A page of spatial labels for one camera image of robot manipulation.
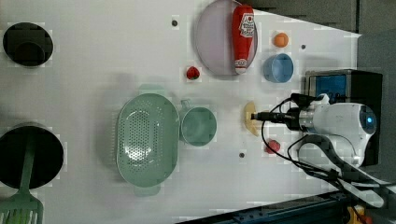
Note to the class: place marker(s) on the green slotted spatula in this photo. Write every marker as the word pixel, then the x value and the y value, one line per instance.
pixel 23 207

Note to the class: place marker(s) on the green mug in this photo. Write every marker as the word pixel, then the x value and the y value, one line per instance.
pixel 198 125

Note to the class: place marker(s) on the orange toy fruit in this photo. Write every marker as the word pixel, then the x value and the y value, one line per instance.
pixel 281 40

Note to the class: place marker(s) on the green perforated colander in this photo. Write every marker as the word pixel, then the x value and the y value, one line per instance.
pixel 147 140

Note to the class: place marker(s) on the red strawberry toy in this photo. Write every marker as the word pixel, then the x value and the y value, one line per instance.
pixel 192 73

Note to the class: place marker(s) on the pink red toy fruit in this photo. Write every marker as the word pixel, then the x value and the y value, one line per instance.
pixel 273 146

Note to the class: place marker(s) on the yellow red object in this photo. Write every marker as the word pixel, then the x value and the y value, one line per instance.
pixel 357 215

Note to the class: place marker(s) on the lilac round plate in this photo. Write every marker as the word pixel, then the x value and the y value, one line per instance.
pixel 213 38

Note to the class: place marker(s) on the yellow banana toy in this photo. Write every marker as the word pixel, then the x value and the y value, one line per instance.
pixel 250 123

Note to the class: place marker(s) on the black toaster oven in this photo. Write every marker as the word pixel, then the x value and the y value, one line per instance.
pixel 351 86

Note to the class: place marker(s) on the red ketchup bottle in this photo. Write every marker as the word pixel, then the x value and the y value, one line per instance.
pixel 243 29

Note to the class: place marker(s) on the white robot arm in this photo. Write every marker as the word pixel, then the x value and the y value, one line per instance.
pixel 333 145

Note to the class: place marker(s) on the blue bowl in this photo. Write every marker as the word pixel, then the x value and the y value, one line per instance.
pixel 278 68

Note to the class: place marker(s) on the blue metal table frame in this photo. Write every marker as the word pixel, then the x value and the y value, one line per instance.
pixel 327 208

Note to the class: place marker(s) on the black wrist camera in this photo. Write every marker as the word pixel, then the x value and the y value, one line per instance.
pixel 304 101

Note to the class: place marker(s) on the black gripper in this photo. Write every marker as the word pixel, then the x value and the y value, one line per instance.
pixel 290 118

